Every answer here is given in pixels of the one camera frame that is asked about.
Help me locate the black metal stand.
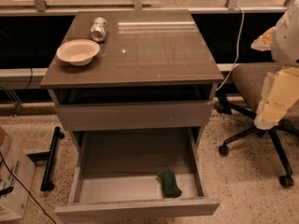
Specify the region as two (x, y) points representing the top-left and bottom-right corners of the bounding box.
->
(28, 126), (64, 191)

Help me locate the grey drawer cabinet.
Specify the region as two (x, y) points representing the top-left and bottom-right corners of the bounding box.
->
(40, 9), (224, 224)

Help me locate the white cardboard box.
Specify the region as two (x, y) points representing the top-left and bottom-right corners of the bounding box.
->
(0, 128), (36, 221)

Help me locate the white cable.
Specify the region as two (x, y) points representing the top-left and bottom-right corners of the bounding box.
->
(215, 6), (246, 92)

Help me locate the black cable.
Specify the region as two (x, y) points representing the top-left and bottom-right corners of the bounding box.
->
(0, 151), (58, 224)

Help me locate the closed grey top drawer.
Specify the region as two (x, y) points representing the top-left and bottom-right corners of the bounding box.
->
(55, 102), (214, 132)

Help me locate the white paper bowl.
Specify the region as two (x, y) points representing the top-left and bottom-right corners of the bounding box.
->
(56, 39), (100, 66)

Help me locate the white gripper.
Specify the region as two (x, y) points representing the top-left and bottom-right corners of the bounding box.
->
(251, 0), (299, 130)

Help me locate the green sponge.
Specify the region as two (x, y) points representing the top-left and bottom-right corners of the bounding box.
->
(157, 170), (182, 198)

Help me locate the open grey middle drawer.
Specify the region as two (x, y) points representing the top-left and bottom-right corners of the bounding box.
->
(55, 128), (220, 223)

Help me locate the silver soda can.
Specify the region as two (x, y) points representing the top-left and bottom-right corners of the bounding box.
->
(91, 17), (107, 42)

